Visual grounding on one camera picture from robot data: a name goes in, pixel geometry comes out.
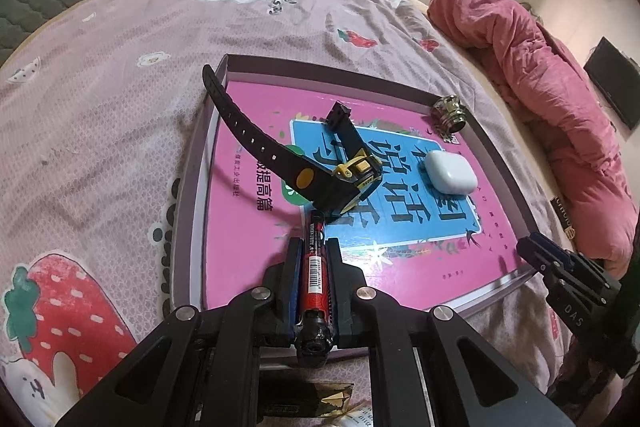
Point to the white earbuds case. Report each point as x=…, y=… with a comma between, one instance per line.
x=450, y=172

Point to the strawberry printed blanket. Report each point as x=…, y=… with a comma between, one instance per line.
x=100, y=132

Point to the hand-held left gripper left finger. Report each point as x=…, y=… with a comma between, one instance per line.
x=292, y=287

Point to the pink quilt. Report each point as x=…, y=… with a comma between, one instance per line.
x=525, y=57

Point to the shallow grey cardboard box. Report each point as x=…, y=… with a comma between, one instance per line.
x=192, y=207

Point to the pink book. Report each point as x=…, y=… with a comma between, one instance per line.
x=250, y=257

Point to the brass threaded fitting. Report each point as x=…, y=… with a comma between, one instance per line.
x=450, y=112

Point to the black wall television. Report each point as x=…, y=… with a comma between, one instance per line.
x=615, y=82

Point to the black and gold tag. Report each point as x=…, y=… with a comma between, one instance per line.
x=566, y=217

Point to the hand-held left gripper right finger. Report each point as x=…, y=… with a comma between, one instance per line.
x=342, y=297

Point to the black and yellow wristwatch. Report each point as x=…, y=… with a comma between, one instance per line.
x=250, y=132

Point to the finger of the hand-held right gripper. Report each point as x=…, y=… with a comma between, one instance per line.
x=537, y=259
x=542, y=241

